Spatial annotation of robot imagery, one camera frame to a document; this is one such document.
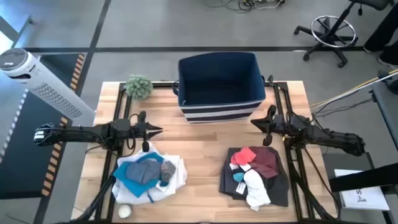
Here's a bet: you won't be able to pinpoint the white paper sheet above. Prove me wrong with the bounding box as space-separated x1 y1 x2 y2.
334 169 391 212

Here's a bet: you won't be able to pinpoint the coral red garment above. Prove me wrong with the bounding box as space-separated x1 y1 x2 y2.
230 146 257 166

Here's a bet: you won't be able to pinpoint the grey side table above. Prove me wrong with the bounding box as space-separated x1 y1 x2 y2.
369 70 398 150

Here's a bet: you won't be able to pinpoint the pile of clothes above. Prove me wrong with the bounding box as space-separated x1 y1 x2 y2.
219 146 290 208
111 141 188 205

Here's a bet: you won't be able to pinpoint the black hazard-striped floor mat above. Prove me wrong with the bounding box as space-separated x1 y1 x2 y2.
0 52 86 200

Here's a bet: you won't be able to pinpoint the black aluminium table frame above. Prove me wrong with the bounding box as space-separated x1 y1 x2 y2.
93 74 340 224

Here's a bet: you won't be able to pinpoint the white ball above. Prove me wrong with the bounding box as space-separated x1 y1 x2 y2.
118 204 132 219

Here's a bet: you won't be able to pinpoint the left pile of clothes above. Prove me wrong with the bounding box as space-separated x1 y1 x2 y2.
111 141 188 205

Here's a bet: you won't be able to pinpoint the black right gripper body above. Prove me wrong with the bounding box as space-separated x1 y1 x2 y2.
262 105 293 147

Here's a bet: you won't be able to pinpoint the tangled floor cables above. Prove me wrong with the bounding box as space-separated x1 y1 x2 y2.
205 0 285 14

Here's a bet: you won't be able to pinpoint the navy white striped fabric basket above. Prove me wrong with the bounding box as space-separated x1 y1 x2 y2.
172 51 267 124

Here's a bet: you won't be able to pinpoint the white cable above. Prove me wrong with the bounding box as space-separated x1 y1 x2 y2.
310 73 398 110

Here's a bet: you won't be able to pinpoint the black beam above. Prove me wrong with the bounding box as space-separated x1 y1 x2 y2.
328 166 398 193

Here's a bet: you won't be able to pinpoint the black stool with chrome ring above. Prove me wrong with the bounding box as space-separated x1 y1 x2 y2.
294 0 394 68

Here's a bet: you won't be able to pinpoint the person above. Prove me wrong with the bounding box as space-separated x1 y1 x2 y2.
363 9 398 68

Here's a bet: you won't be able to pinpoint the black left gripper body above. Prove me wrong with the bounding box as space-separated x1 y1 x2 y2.
134 111 152 153

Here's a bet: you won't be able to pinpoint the pink cloth garment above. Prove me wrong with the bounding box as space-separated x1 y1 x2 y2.
248 146 280 180

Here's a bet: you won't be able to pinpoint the white tower fan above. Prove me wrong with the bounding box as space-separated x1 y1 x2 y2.
0 47 96 127

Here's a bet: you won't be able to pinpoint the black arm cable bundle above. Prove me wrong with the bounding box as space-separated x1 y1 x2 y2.
55 175 118 224

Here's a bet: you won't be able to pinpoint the slate blue garment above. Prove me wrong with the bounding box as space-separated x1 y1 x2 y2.
126 159 162 185

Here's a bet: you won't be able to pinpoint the grey sock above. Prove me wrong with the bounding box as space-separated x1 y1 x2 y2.
160 161 177 183

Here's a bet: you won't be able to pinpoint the bright blue shirt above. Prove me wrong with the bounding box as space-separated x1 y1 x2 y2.
113 152 165 203

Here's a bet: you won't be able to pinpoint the right pile of clothes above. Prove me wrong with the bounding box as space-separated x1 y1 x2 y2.
219 146 290 208

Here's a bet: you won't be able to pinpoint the white sock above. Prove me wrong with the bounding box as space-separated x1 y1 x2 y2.
243 169 271 212

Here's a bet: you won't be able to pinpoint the yellow cable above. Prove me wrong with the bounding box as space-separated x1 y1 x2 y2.
310 68 398 108

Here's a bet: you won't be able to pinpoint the green succulent plant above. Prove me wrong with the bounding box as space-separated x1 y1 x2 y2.
123 74 154 101

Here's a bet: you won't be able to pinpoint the thin black floor cable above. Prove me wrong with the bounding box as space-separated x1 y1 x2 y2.
312 98 374 118

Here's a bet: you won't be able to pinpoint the dark sock with teal toe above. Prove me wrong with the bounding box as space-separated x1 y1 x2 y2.
231 169 246 184

